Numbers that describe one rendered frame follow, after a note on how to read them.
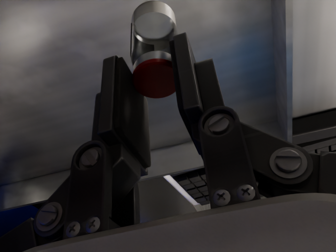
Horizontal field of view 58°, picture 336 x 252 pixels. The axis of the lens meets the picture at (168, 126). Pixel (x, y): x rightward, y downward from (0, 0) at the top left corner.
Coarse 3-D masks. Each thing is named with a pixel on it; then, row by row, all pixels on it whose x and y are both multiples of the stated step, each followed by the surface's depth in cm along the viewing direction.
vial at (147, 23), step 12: (144, 12) 14; (156, 12) 14; (168, 12) 14; (132, 24) 14; (144, 24) 13; (156, 24) 13; (168, 24) 14; (132, 36) 14; (144, 36) 13; (156, 36) 13; (168, 36) 13; (132, 48) 13; (144, 48) 13; (156, 48) 13; (168, 48) 13; (132, 60) 13; (144, 60) 12
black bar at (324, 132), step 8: (328, 112) 30; (296, 120) 30; (304, 120) 30; (312, 120) 30; (320, 120) 30; (328, 120) 29; (296, 128) 30; (304, 128) 30; (312, 128) 29; (320, 128) 29; (328, 128) 29; (296, 136) 30; (304, 136) 30; (312, 136) 30; (320, 136) 30; (328, 136) 30
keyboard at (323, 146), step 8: (296, 144) 45; (304, 144) 45; (312, 144) 44; (320, 144) 44; (328, 144) 44; (312, 152) 46; (200, 168) 50; (176, 176) 52; (184, 176) 50; (192, 176) 50; (200, 176) 51; (184, 184) 51; (192, 184) 52; (200, 184) 52; (192, 192) 54; (200, 192) 55; (200, 200) 57; (208, 200) 58
